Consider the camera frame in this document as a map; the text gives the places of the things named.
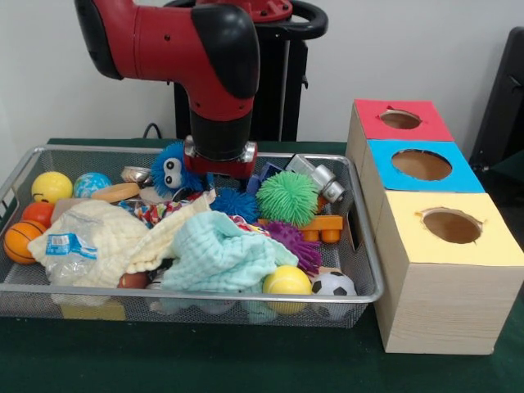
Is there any mint green muslin cloth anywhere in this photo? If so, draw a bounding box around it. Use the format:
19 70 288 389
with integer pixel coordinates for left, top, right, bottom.
160 211 300 294

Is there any green spiky rubber ball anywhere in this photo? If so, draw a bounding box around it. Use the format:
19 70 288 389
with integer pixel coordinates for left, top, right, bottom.
256 170 319 228

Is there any small soccer ball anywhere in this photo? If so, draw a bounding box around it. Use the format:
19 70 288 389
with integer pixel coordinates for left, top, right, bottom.
311 272 358 297

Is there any blue spiky rubber ball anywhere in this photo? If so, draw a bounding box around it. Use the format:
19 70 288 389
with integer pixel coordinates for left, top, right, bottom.
151 142 205 193

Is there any crushed clear plastic bottle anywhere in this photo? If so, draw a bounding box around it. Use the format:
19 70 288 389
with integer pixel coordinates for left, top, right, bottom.
43 210 100 286

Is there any yellow smiley ball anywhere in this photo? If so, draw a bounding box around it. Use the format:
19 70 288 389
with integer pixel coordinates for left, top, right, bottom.
31 170 74 205

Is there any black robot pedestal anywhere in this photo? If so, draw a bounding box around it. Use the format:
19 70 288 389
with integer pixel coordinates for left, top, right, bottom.
163 0 328 142

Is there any black upright panel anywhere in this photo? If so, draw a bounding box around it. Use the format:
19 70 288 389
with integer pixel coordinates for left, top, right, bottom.
468 26 524 173

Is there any purple spiky rubber ball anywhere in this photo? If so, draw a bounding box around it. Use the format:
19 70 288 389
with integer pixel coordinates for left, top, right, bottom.
264 220 323 274

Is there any yellow tennis ball toy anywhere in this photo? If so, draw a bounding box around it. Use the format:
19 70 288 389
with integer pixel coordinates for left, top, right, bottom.
262 264 313 296

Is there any silver mesh bin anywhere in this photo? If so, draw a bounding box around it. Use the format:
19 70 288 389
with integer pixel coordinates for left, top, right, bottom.
0 143 385 329

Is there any dark green table cloth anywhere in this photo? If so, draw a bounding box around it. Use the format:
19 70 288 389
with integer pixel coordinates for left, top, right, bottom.
489 149 524 175
0 138 524 393

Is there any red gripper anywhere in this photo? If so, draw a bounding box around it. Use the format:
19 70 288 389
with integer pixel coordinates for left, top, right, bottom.
183 153 259 194

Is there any wooden box with three holes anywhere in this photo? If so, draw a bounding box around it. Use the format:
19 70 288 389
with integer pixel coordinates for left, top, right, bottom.
345 97 524 355

